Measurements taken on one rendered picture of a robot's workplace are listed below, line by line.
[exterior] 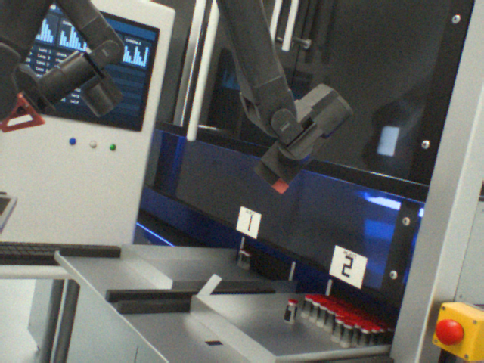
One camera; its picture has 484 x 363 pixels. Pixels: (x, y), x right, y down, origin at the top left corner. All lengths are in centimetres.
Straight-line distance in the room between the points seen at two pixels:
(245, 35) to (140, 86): 95
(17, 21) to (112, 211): 109
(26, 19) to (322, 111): 44
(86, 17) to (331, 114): 51
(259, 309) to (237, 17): 64
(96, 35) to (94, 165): 62
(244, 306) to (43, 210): 73
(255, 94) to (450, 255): 44
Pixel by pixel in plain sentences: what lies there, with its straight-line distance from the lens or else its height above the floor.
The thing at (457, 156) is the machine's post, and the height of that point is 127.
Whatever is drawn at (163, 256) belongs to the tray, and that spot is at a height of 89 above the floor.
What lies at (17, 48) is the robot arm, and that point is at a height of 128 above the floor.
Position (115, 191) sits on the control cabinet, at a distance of 172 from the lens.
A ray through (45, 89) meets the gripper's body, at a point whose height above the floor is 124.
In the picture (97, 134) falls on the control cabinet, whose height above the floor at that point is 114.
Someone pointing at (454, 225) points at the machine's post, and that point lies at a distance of 101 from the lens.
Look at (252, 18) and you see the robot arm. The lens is 78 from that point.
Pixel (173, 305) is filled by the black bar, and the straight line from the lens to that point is 108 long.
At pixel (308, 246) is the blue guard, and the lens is 121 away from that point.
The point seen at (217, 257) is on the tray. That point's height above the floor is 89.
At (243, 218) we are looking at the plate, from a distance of 139.
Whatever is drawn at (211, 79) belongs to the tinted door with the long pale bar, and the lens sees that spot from 163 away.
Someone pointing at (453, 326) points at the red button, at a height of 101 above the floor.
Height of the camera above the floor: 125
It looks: 6 degrees down
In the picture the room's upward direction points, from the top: 12 degrees clockwise
